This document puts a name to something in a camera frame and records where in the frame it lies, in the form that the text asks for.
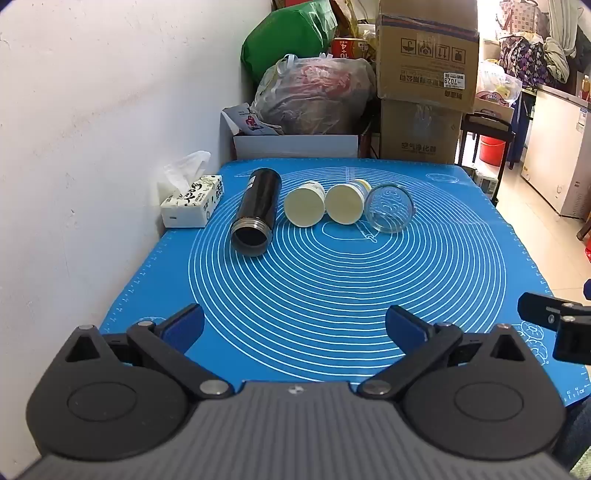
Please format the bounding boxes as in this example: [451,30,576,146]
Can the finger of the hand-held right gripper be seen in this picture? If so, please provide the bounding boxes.
[517,292,591,363]

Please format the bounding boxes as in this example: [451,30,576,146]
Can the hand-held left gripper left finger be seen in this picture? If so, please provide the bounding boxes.
[55,303,234,400]

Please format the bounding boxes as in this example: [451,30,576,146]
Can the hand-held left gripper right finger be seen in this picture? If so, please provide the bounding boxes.
[356,305,544,400]

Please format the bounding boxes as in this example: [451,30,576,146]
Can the clear glass cup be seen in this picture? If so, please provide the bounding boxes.
[364,183,417,234]

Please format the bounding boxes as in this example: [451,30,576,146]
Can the black thermos cup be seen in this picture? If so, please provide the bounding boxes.
[230,168,283,257]

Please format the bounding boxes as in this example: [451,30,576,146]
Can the cream paper cup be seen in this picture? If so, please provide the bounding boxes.
[283,180,328,228]
[324,178,373,226]

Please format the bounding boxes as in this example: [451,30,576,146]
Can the blue silicone baking mat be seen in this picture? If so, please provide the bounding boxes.
[99,159,591,408]

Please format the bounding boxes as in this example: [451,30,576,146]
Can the white tissue pack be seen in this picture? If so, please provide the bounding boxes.
[157,151,225,228]

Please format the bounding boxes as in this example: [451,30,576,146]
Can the white chest freezer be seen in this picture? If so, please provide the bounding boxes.
[520,85,591,219]

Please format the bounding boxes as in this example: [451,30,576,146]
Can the red bucket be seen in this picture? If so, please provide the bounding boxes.
[478,135,508,167]

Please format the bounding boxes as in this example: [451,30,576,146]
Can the brown cardboard box plain print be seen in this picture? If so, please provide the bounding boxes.
[379,99,464,165]

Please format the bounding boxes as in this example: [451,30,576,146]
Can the black metal rack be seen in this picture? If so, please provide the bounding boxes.
[454,112,517,206]

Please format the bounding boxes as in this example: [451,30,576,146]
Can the small flat cardboard box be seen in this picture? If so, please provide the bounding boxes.
[473,99,516,124]

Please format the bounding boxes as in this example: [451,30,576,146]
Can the white open cardboard box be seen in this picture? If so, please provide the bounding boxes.
[221,105,360,161]

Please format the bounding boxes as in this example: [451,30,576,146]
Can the clear plastic bag of goods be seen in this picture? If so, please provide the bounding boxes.
[475,60,524,108]

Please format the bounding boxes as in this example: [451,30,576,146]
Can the clear plastic bag red contents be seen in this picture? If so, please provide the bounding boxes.
[252,54,378,136]

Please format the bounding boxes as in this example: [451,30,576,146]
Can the purple floral bag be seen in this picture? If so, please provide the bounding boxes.
[497,34,551,89]

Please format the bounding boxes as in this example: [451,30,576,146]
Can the grey green cloth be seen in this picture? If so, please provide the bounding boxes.
[544,0,579,85]

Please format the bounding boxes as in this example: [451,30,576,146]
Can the large brown cardboard box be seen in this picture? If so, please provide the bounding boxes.
[374,0,481,114]

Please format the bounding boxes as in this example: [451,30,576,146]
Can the red tin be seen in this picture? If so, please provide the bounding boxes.
[331,37,370,60]

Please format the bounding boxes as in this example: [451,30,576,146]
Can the green plastic bag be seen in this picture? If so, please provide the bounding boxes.
[241,0,338,87]

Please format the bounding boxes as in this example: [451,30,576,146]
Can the yellow plastic packaging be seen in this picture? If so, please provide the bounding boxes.
[333,0,378,40]

